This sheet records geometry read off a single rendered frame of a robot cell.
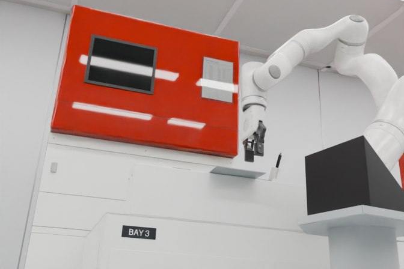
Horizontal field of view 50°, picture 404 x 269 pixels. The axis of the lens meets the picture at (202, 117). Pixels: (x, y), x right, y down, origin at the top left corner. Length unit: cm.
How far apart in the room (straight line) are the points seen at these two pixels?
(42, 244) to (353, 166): 117
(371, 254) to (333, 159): 25
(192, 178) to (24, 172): 224
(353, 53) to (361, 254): 84
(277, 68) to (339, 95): 310
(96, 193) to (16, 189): 157
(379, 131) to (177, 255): 64
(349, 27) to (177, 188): 86
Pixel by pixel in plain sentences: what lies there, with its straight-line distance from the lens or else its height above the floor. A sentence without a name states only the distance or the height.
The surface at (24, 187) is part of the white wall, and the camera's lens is 334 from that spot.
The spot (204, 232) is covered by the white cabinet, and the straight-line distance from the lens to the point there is 123.
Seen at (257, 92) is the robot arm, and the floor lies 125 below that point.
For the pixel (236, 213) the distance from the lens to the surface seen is 128.
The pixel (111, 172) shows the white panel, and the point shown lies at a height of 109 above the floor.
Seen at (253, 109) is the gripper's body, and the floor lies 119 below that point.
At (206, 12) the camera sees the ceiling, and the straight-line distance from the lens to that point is 363.
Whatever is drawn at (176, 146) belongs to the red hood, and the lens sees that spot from 189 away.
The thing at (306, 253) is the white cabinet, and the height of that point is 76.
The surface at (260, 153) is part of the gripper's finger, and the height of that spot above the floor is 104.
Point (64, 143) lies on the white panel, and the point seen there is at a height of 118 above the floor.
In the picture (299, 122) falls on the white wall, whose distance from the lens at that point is 412.
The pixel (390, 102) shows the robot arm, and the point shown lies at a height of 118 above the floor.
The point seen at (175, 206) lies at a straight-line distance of 122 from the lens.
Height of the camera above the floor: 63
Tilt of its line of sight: 22 degrees up
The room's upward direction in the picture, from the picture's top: 3 degrees clockwise
